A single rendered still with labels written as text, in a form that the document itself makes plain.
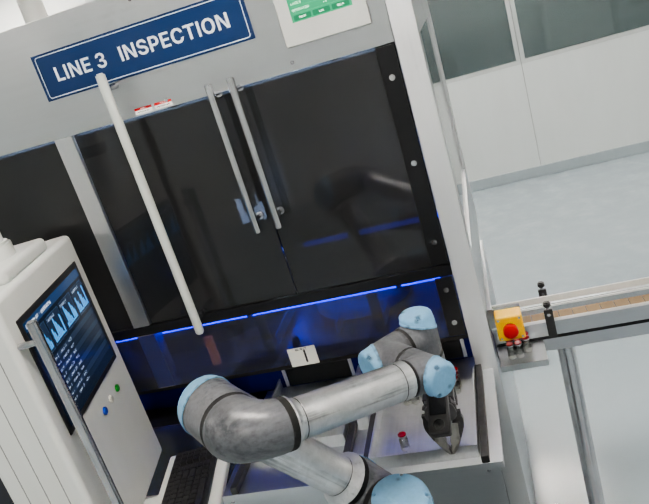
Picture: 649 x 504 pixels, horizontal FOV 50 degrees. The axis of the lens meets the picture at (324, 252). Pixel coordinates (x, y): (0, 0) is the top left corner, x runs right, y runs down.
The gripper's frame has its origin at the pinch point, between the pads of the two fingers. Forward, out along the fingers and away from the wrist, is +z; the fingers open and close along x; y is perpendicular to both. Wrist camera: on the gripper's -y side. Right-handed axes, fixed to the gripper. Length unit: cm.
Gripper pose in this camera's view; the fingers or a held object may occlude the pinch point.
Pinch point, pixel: (451, 451)
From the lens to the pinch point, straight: 167.2
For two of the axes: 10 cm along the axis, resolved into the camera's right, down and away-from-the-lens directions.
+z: 2.8, 9.1, 3.2
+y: 1.7, -3.7, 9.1
